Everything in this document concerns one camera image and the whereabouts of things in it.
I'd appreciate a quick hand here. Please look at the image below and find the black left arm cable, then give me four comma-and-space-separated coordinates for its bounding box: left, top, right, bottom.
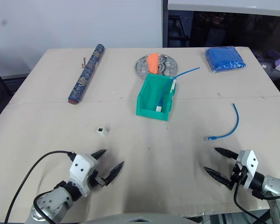
4, 150, 77, 224

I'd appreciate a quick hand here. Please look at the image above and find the silver perforated round plate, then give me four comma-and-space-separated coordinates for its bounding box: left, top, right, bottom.
134, 53, 179, 79

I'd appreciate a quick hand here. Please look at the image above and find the grey robot torso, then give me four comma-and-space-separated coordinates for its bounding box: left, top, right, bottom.
83, 212, 203, 224

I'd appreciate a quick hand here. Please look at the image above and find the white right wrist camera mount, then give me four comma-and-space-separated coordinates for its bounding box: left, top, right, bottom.
235, 149, 260, 190

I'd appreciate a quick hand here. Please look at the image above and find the short blue Ethernet cable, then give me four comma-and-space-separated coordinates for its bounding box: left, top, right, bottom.
203, 103, 240, 141

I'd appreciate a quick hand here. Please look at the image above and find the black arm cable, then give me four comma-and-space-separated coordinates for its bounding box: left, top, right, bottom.
4, 150, 77, 224
233, 181, 265, 224

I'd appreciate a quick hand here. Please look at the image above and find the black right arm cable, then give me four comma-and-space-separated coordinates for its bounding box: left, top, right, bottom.
233, 181, 265, 224

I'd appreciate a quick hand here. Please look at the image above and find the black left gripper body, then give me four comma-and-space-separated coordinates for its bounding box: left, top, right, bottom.
88, 161, 109, 190

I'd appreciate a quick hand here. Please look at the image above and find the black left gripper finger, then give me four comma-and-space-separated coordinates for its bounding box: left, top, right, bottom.
103, 161, 125, 186
90, 149, 107, 161

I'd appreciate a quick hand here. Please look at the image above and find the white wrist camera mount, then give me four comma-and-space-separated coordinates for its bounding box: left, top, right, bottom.
69, 153, 101, 197
235, 149, 260, 190

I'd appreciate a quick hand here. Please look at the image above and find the orange sponge block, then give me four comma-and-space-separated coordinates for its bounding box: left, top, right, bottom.
146, 53, 160, 75

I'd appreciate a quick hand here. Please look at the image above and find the dark glass partition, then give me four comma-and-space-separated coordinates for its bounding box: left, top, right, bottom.
167, 9, 280, 48

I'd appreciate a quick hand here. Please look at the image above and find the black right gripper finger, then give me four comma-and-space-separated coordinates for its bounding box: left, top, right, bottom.
214, 147, 239, 161
203, 166, 231, 187

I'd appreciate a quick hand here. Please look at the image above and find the green plastic storage bin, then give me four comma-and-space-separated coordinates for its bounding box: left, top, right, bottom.
135, 73, 178, 121

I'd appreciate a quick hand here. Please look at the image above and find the blue patterned scroll roll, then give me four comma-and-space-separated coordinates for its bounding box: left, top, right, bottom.
67, 43, 107, 105

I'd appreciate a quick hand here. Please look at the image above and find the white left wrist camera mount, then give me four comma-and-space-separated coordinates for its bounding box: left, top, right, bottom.
69, 153, 101, 197

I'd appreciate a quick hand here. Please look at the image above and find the blue cloth in plastic bag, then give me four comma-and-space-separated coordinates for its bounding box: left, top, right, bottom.
203, 46, 247, 74

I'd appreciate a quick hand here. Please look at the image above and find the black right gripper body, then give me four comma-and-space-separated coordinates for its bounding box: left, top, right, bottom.
225, 160, 248, 191

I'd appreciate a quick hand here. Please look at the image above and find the small white cube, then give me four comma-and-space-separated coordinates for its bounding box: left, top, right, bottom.
95, 126, 110, 136

